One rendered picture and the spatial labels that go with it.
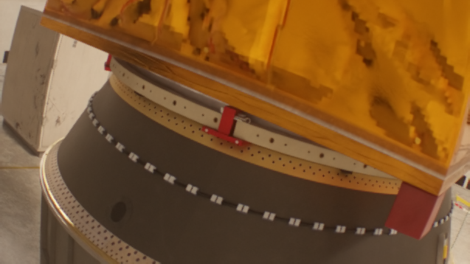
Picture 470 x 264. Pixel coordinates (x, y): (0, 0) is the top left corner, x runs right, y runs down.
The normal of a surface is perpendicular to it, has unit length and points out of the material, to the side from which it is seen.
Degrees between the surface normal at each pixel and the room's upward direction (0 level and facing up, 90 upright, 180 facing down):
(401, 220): 90
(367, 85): 97
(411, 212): 90
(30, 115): 90
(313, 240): 62
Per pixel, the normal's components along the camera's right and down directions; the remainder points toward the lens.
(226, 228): -0.15, -0.35
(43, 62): -0.59, -0.01
